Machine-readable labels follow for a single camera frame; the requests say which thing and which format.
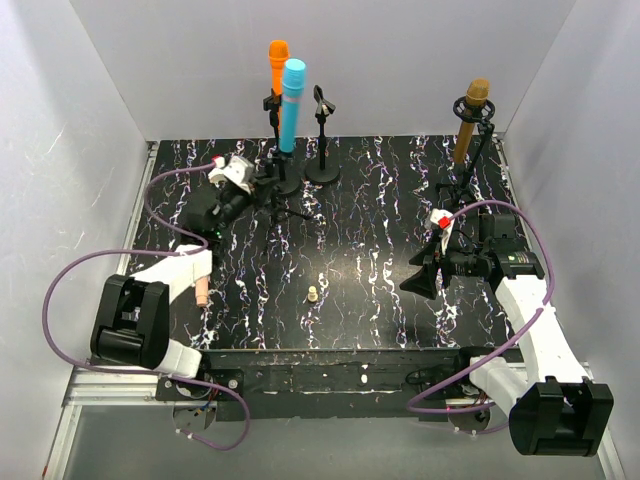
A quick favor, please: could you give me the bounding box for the tripod clip stand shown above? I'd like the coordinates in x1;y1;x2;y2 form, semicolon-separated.
254;154;311;227

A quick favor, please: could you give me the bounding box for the round-base mic stand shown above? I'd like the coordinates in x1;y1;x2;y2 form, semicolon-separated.
305;85;340;186
263;89;301;198

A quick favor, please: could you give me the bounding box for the pink microphone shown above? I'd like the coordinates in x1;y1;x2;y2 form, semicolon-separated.
194;277;209;308

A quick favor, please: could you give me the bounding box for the blue microphone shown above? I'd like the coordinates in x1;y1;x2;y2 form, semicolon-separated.
279;58;307;154

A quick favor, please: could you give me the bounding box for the tripod shock-mount mic stand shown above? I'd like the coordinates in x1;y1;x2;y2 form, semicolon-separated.
434;95;497;204

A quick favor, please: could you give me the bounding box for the orange microphone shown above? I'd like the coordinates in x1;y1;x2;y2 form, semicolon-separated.
268;40;290;97

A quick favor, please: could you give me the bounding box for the gold microphone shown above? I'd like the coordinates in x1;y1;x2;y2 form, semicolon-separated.
453;77;490;165

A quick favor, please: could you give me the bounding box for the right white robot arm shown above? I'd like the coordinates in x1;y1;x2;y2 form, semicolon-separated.
400;210;614;457

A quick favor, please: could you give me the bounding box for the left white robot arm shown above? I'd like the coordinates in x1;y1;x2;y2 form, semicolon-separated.
90;179;276;378

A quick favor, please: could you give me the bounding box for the black marbled table mat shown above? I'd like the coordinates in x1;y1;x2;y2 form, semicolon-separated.
105;133;546;351

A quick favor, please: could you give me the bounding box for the small beige adapter piece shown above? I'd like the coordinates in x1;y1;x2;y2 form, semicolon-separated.
307;286;319;303

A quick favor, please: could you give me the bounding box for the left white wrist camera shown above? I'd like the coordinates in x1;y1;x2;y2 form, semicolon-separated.
208;155;255;194

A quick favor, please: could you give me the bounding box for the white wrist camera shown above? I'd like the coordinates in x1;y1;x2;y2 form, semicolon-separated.
429;209;455;254
208;155;255;194

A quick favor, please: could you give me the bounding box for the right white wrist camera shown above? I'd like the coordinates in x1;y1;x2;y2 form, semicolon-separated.
429;209;455;254

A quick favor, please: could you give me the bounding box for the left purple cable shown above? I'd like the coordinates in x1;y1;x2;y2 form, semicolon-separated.
42;155;251;451

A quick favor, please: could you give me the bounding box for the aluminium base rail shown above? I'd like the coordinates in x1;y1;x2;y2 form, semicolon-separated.
62;142;624;480

